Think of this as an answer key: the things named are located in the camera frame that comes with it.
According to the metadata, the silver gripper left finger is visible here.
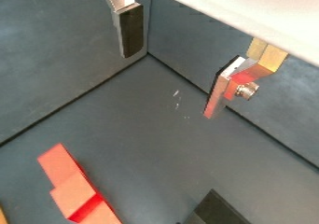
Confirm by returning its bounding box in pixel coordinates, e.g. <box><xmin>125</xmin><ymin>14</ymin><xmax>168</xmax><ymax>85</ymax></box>
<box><xmin>105</xmin><ymin>0</ymin><xmax>143</xmax><ymax>58</ymax></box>

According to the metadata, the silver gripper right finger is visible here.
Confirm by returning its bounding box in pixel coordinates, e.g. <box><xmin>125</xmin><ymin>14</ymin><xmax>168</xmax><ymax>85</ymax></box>
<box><xmin>203</xmin><ymin>37</ymin><xmax>288</xmax><ymax>119</ymax></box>

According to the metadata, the red cross-shaped block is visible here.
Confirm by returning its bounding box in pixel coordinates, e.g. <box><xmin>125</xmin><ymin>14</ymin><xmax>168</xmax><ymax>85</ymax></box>
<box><xmin>37</xmin><ymin>144</ymin><xmax>121</xmax><ymax>224</ymax></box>

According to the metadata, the black rectangular block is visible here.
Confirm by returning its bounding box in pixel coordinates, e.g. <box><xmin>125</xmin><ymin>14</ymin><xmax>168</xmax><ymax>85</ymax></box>
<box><xmin>179</xmin><ymin>189</ymin><xmax>252</xmax><ymax>224</ymax></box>

